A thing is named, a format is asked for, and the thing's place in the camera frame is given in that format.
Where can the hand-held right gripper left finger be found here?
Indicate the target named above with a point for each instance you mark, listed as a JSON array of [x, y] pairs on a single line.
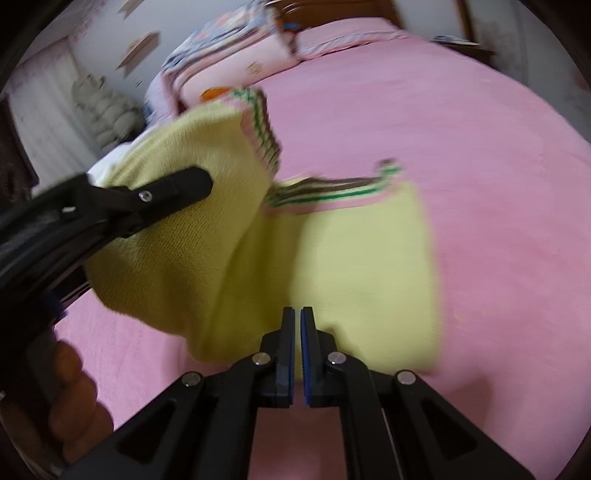
[[284, 369]]

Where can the bed with pink sheet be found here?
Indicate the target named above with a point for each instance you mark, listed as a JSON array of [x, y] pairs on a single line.
[[415, 115]]

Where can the person's left hand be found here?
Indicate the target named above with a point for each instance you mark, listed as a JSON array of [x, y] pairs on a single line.
[[74, 401]]

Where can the wooden wall shelf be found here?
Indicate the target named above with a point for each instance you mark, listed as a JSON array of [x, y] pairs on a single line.
[[130, 5], [138, 48]]

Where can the white floral curtain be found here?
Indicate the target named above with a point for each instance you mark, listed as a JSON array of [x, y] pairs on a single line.
[[51, 115]]

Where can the floral wardrobe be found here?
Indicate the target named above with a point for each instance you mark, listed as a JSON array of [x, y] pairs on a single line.
[[531, 37]]

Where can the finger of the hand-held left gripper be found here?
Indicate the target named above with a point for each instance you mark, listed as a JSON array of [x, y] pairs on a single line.
[[180, 184]]

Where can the yellow striped knit cardigan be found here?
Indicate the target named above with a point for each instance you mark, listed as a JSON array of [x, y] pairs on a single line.
[[194, 258]]

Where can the wooden headboard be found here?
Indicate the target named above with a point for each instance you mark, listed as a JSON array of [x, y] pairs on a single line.
[[341, 11]]

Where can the folded pink quilt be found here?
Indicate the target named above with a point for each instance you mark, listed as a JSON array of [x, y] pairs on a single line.
[[240, 60]]

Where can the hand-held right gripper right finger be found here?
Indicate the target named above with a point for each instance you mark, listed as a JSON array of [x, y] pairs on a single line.
[[310, 369]]

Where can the green puffer jacket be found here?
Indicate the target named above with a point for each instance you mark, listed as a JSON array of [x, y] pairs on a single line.
[[106, 110]]

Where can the dark furniture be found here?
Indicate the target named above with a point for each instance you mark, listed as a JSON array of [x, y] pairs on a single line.
[[16, 147]]

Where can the pink pillow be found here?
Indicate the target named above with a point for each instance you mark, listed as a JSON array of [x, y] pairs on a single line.
[[341, 39]]

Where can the small white cartoon pillow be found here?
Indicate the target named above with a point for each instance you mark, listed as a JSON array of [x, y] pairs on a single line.
[[159, 94]]

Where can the folded white fleece garment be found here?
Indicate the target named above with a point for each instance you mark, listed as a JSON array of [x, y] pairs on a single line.
[[111, 161]]

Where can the white paper sheets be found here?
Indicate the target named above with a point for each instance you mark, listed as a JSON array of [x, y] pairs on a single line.
[[455, 40]]

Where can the wooden nightstand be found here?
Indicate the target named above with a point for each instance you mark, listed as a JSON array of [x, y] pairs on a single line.
[[475, 53]]

